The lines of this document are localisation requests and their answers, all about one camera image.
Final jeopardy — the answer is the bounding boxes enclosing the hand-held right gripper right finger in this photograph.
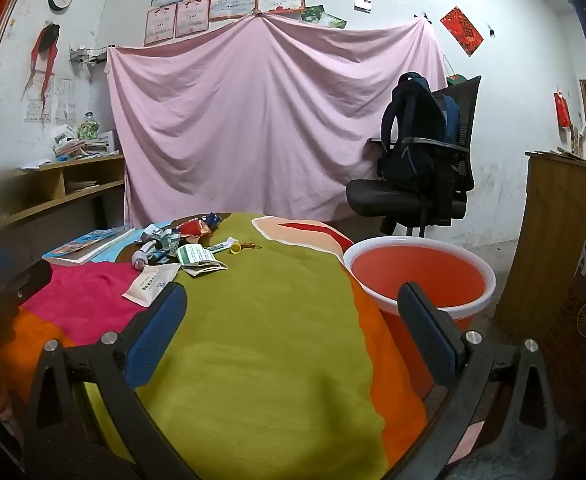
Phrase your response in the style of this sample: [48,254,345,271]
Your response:
[397,281,564,480]

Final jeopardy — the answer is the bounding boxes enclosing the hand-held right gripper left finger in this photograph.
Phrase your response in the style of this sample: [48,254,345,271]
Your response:
[23,281,199,480]

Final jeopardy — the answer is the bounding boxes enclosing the white paper packet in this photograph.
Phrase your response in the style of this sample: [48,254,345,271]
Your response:
[122,263,181,308]

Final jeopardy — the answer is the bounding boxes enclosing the orange plastic basin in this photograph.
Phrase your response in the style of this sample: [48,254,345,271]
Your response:
[343,236,498,401]

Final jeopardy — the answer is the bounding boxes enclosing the white grey bottle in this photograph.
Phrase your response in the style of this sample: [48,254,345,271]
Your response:
[130,240,159,271]

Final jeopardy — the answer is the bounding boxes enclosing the grey wrapper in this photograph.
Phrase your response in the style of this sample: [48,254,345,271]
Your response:
[140,226,175,244]

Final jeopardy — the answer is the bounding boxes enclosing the white tube yellow cap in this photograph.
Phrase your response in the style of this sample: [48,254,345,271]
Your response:
[204,236,243,256]

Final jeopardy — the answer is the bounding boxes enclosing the red wrapper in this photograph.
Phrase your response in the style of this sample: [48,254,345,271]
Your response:
[179,220,214,237]

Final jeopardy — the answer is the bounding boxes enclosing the illustrated blue book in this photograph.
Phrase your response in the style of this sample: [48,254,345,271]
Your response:
[42,228,136,266]

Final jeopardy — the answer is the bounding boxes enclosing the multicolour blanket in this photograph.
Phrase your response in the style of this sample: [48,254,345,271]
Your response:
[0,212,429,480]

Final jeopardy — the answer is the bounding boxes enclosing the wooden desk with shelves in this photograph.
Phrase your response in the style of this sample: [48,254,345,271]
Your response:
[0,152,126,271]

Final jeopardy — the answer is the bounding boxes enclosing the black office chair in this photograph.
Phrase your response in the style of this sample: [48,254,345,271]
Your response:
[345,75,482,237]

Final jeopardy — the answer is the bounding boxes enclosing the stack of books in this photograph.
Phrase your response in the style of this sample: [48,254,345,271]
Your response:
[53,137,119,163]

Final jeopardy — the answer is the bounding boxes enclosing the white plastic bag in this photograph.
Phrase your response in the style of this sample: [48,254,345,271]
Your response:
[50,124,79,148]

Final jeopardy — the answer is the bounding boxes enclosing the wooden cabinet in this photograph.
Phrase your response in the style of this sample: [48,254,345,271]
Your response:
[493,150,586,341]

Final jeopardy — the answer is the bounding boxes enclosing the dark blue backpack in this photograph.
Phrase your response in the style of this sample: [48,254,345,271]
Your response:
[379,72,461,226]

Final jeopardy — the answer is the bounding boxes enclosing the glass jar green contents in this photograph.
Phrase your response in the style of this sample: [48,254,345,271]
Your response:
[76,111,101,141]

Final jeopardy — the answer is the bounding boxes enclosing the pink hanging sheet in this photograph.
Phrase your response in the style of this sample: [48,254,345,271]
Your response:
[106,12,448,226]

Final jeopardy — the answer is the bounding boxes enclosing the small red hanging ornament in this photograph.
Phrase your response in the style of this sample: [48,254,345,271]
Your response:
[554,87,572,131]

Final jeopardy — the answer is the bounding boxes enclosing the green photo cards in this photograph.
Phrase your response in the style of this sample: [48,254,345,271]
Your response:
[299,5,348,29]

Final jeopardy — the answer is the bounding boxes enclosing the wall calendar sheets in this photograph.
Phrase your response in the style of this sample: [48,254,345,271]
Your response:
[26,77,76,123]

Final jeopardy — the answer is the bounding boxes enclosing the red tassel wall ornament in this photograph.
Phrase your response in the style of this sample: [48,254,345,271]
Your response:
[22,20,61,121]

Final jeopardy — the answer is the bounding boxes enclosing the metal wall rack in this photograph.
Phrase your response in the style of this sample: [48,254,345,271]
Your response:
[68,45,109,66]

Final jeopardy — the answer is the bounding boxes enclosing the red paper wall poster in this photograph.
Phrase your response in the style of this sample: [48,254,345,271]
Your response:
[440,6,484,57]

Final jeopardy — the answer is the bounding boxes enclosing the group of wall certificates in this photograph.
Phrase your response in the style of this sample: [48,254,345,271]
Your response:
[144,0,336,47]

